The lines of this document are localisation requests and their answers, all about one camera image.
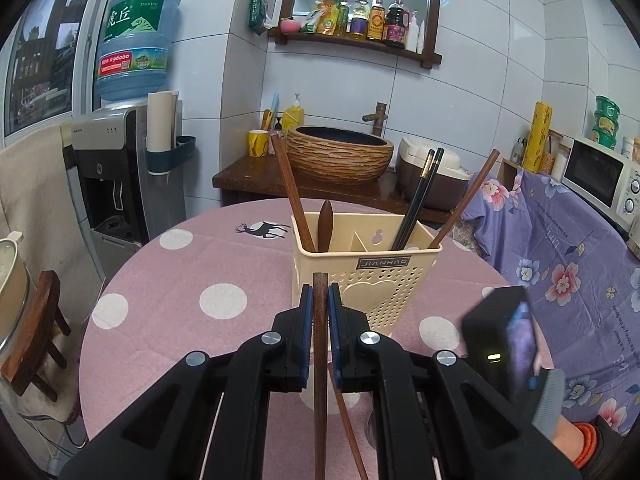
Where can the water dispenser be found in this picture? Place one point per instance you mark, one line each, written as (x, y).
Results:
(126, 205)

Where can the yellow label oil bottle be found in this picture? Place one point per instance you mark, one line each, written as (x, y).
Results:
(375, 31)

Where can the black chopstick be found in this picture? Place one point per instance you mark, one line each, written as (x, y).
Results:
(415, 205)
(436, 162)

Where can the cream cooking pot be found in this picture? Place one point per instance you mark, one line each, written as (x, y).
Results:
(15, 285)

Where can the wooden wall shelf frame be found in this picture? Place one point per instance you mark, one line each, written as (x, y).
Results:
(328, 21)

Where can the dark soy sauce bottle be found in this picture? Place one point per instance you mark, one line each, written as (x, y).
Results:
(396, 25)

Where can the wooden sink counter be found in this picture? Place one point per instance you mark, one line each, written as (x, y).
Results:
(252, 178)

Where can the beige wall cloth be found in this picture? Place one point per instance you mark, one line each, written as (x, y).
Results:
(36, 200)

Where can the cream plastic utensil holder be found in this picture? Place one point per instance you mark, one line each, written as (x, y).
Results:
(371, 278)

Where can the yellow mug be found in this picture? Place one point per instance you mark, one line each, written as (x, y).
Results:
(258, 143)

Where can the yellow roll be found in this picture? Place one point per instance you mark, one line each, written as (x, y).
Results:
(537, 138)

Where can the window frame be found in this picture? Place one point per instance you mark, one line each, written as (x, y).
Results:
(46, 63)

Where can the bronze faucet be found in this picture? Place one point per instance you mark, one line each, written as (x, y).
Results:
(377, 119)

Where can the white microwave oven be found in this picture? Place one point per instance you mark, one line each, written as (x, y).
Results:
(607, 181)

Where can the brown wooden chopstick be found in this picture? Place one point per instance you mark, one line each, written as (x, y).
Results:
(292, 193)
(320, 374)
(347, 425)
(470, 192)

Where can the purple label bottle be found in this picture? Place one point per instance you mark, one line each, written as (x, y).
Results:
(358, 24)

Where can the woven brown basin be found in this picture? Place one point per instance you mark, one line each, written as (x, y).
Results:
(337, 155)

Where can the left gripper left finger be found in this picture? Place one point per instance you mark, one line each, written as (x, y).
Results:
(206, 418)

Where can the green hanging packet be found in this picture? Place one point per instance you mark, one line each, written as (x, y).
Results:
(257, 16)

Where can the pink small bowl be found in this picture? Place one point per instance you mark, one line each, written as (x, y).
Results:
(290, 26)

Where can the dark wooden stool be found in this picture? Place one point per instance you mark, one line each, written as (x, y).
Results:
(34, 339)

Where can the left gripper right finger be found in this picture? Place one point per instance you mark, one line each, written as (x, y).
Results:
(434, 416)

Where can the green stacked bowls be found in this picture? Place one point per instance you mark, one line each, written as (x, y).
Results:
(605, 124)

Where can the blue water jug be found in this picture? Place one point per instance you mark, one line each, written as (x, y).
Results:
(134, 50)

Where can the yellow soap bottle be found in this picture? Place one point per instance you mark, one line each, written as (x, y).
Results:
(293, 116)

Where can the purple floral cloth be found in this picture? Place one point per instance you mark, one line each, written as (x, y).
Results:
(583, 287)

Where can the right hand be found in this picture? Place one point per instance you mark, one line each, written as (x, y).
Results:
(548, 418)

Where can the pink polka dot tablecloth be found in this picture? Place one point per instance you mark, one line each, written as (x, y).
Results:
(219, 279)

